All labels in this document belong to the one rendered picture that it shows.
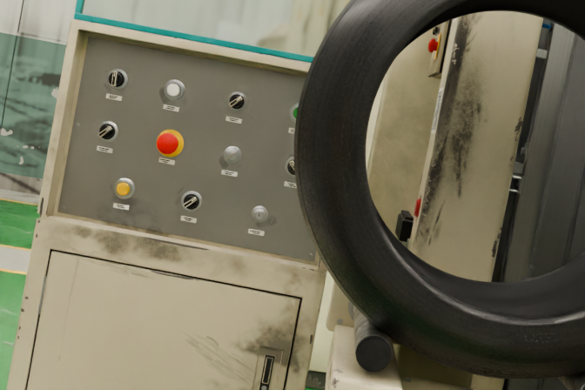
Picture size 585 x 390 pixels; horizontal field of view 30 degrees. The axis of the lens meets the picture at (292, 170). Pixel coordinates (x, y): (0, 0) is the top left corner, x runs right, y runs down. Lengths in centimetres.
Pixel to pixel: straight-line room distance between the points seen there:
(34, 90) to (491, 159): 871
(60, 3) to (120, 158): 829
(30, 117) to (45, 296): 821
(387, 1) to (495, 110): 44
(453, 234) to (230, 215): 51
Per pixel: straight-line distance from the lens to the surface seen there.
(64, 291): 208
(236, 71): 205
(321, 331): 482
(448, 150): 171
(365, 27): 133
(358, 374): 140
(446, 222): 172
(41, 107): 1026
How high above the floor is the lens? 117
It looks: 3 degrees down
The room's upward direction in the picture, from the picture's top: 11 degrees clockwise
